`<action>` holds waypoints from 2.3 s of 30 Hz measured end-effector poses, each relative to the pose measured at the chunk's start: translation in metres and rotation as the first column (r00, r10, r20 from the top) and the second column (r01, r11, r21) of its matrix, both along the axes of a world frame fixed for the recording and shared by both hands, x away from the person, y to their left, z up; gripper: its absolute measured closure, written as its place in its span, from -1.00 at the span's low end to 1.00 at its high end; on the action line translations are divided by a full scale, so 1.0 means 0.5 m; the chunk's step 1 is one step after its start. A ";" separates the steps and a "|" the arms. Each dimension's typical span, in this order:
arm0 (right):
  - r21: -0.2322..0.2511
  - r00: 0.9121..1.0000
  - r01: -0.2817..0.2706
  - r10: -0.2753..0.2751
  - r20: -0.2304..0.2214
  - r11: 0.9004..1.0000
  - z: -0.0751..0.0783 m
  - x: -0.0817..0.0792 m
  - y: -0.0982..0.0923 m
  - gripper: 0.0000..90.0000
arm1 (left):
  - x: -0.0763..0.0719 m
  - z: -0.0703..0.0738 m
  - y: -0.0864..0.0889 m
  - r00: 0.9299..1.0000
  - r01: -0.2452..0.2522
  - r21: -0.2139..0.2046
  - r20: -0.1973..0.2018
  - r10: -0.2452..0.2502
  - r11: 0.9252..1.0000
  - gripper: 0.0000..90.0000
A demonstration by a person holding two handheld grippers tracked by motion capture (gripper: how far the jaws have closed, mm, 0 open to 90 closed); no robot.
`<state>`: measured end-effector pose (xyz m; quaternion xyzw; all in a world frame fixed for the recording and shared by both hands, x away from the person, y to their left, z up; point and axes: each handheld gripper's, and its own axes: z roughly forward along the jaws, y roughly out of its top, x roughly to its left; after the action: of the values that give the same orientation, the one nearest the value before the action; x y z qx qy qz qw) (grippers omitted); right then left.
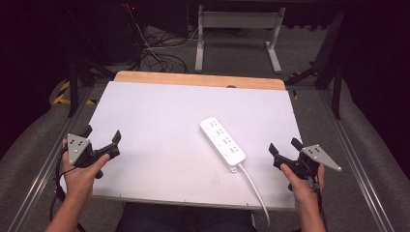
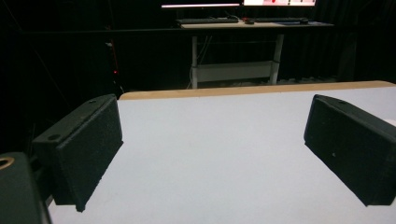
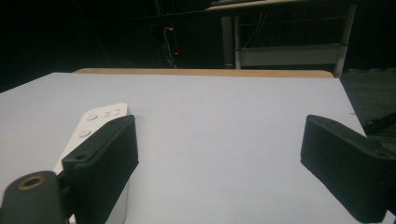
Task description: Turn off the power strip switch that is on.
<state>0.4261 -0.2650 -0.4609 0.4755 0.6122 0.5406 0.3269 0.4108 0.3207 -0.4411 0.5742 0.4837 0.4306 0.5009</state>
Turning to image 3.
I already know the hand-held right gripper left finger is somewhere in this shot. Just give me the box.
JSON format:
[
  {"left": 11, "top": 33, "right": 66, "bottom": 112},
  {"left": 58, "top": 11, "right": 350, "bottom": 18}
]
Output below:
[{"left": 61, "top": 114, "right": 140, "bottom": 224}]

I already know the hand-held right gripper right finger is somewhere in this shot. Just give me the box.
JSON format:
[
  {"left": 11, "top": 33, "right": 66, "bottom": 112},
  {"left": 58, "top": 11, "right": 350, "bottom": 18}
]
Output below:
[{"left": 300, "top": 114, "right": 396, "bottom": 224}]

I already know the white remote control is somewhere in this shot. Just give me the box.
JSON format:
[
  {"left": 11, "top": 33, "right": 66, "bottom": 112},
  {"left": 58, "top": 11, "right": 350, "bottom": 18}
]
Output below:
[{"left": 52, "top": 103, "right": 132, "bottom": 224}]

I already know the black stand leg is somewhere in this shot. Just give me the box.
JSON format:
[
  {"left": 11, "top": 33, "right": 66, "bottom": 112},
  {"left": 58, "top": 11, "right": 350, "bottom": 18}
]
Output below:
[{"left": 362, "top": 111, "right": 396, "bottom": 136}]

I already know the white sheet table cover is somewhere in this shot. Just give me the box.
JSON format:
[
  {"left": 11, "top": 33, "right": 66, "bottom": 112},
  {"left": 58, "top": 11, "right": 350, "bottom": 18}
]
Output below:
[{"left": 0, "top": 72, "right": 396, "bottom": 224}]

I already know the white metal frame desk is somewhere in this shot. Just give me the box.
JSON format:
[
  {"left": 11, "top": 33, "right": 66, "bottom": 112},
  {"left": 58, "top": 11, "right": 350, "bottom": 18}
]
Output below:
[{"left": 205, "top": 0, "right": 359, "bottom": 78}]

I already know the dark stand with cables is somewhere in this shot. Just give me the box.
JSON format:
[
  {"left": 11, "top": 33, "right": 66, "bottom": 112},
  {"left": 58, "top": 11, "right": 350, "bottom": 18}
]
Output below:
[{"left": 150, "top": 21, "right": 183, "bottom": 69}]

